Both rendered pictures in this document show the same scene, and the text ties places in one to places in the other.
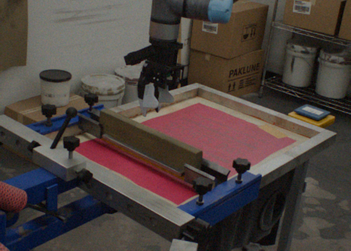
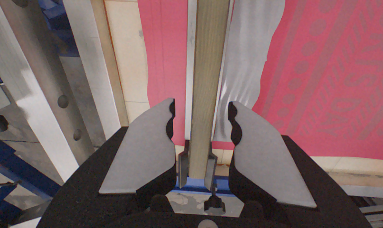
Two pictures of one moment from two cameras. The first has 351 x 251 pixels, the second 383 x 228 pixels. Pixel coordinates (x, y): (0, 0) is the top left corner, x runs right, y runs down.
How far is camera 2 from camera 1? 147 cm
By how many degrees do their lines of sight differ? 89
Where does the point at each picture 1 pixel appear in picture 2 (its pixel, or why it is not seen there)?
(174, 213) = not seen: hidden behind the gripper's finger
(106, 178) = (43, 128)
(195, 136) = (369, 51)
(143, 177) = (168, 84)
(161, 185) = not seen: hidden behind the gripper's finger
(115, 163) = (163, 21)
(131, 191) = (63, 162)
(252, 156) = (325, 145)
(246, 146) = (362, 128)
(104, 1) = not seen: outside the picture
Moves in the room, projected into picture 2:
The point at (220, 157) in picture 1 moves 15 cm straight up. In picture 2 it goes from (297, 121) to (362, 191)
